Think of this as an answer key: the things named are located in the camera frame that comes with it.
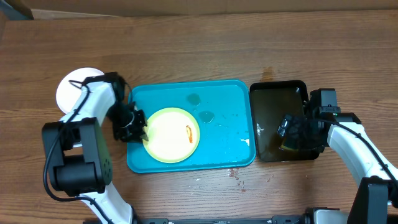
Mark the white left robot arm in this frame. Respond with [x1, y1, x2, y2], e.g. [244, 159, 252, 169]
[42, 72, 148, 223]

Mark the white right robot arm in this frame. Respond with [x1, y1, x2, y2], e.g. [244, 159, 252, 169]
[277, 88, 397, 224]

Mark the dark object top left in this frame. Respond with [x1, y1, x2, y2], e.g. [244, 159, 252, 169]
[1, 0, 34, 21]

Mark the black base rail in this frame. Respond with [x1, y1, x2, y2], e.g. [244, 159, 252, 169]
[132, 215, 312, 224]

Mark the white plate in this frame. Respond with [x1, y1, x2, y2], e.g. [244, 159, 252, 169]
[55, 67, 104, 114]

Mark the yellow plate with sauce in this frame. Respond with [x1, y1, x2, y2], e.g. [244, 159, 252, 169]
[143, 108, 200, 164]

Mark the teal plastic tray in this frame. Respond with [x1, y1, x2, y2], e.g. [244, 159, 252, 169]
[126, 80, 256, 174]

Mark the yellow green sponge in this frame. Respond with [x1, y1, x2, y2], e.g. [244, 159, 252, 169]
[280, 139, 299, 151]

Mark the black water tray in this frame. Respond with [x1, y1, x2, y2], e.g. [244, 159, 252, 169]
[250, 80, 320, 162]

